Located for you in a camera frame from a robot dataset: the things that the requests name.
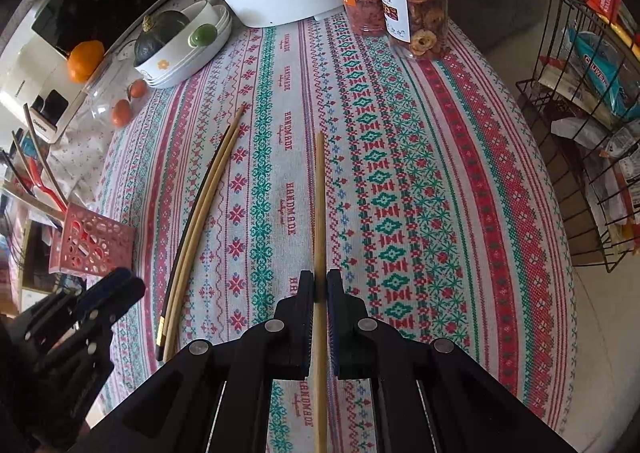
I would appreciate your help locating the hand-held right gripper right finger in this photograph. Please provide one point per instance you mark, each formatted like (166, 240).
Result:
(337, 333)

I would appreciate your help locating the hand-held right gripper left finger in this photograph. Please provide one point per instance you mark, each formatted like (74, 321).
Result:
(300, 333)

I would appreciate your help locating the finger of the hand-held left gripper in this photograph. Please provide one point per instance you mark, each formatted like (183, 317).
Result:
(107, 279)
(122, 295)

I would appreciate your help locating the pink perforated utensil holder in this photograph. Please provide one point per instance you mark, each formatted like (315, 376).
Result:
(90, 243)

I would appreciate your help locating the long bamboo chopstick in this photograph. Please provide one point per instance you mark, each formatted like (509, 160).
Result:
(196, 220)
(320, 208)

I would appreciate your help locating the bundle of wooden chopsticks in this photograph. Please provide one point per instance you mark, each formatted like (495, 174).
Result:
(206, 213)

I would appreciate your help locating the red plastic spoon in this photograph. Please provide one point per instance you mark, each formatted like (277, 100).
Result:
(37, 175)

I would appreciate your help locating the small-flower print cloth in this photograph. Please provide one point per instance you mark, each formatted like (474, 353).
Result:
(85, 158)

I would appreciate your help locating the small red tomato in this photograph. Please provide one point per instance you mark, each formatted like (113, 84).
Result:
(137, 89)
(121, 113)

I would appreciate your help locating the glass jar with wooden lid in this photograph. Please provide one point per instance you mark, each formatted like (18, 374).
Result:
(102, 98)

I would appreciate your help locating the orange fruit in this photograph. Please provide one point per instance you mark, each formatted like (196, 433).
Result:
(85, 63)

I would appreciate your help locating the white air fryer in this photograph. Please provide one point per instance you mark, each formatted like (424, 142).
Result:
(25, 78)

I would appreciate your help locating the stack of white bowls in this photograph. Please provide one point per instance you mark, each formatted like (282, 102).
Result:
(185, 63)

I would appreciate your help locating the dark green squash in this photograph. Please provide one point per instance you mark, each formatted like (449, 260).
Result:
(160, 35)

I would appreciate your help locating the teal snack packet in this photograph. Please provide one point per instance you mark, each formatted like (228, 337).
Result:
(600, 68)

